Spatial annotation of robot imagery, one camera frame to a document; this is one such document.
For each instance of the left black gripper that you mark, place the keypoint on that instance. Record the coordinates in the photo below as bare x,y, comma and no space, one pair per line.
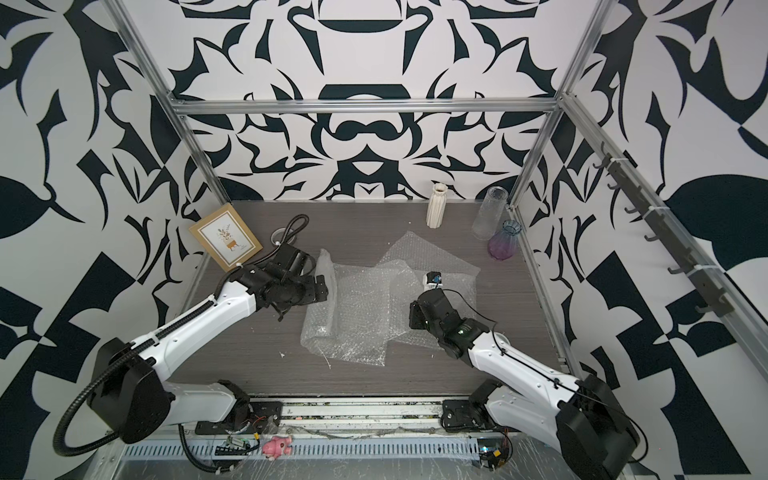
313,295

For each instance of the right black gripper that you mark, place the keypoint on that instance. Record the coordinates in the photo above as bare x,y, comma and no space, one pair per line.
414,310

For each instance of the bubble wrap around white vase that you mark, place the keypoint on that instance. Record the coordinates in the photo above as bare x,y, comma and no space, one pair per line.
371,306

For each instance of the purple blue glass vase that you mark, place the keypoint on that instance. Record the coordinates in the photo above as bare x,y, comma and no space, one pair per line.
505,243

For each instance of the iridescent bubble wrap bundle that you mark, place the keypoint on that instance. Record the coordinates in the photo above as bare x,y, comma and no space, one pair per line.
408,290

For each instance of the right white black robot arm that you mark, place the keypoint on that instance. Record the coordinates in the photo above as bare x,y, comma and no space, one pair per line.
580,418

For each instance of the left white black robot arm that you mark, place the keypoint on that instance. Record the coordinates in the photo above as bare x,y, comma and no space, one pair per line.
138,397

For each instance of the wooden framed picture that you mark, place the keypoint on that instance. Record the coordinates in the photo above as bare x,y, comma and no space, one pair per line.
225,236

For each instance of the right circuit board with led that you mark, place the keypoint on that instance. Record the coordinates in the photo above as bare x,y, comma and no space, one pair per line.
494,453

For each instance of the pink pig toy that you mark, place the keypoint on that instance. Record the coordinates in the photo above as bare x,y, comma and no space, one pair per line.
276,447

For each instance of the left green circuit board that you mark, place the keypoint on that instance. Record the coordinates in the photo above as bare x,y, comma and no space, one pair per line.
238,446

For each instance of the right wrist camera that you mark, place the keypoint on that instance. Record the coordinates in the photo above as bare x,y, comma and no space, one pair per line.
432,280

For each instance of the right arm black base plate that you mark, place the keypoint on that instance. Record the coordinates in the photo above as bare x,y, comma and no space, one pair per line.
465,415

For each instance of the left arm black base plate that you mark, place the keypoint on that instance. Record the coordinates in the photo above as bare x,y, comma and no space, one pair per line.
262,417

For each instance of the white slotted cable duct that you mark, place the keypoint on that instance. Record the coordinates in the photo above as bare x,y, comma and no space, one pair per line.
459,448

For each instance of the black hook rail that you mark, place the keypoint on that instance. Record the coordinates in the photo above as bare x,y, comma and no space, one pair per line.
709,280

